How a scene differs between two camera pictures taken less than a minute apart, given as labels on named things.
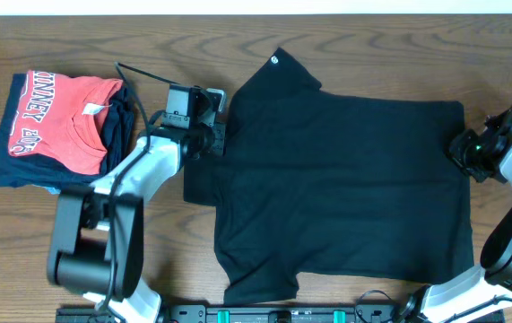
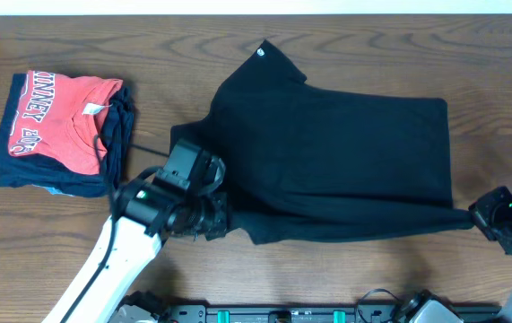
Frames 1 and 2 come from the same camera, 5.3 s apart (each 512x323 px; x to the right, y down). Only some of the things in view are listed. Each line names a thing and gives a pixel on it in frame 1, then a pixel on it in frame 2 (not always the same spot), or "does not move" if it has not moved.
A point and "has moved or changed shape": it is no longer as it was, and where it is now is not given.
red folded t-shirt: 59,119 does not move
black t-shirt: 346,187 has moved or changed shape
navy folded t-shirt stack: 12,170 does not move
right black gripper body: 457,149 -> 480,215
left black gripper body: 219,139 -> 219,215
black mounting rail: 273,314 does not move
